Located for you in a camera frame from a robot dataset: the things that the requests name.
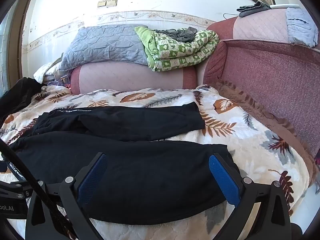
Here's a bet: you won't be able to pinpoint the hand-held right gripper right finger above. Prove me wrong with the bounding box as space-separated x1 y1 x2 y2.
209 152 292 240

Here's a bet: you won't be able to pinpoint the leaf-print fleece blanket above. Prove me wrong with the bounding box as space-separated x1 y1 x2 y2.
0 85 312 240

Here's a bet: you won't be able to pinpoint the purple plastic bag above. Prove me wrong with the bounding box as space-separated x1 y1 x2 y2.
46 76 72 88

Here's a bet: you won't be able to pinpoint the dark flat object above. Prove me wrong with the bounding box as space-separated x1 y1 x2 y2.
239 8 272 18

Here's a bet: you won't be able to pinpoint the pink and maroon sofa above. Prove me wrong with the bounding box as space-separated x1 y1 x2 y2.
70 7 320 160

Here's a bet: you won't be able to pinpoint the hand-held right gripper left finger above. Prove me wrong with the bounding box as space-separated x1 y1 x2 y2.
25 152 108 240

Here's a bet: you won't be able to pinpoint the wooden door frame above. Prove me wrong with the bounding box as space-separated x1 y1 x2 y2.
7 0 40 93

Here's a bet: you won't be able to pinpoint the white plastic bar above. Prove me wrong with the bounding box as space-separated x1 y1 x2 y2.
270 4 299 10

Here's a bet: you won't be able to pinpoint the grey quilted blanket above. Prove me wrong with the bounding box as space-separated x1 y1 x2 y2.
54 25 149 72

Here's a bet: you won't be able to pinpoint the black pants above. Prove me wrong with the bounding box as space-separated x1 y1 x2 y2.
5 102 242 225

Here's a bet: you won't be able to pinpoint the white crumpled cloth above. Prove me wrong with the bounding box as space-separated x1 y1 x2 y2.
34 61 63 83

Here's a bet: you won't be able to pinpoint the green patterned quilt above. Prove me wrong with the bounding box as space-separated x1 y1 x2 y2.
134 26 220 72

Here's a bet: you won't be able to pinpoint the dark grey cloth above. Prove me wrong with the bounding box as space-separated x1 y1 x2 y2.
154 26 198 43

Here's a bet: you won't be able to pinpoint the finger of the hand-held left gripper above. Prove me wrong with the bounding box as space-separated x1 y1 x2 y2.
0 181 42 199

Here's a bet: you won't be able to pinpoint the black jacket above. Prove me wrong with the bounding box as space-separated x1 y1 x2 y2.
0 77 44 120

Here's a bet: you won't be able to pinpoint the patterned glass pane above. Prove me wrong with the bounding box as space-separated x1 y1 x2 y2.
0 17 12 98

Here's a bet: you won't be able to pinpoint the black gloves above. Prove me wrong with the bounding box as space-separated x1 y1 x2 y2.
236 1 272 12

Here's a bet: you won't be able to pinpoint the grey-blue cloth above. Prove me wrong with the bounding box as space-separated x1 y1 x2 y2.
286 7 319 48

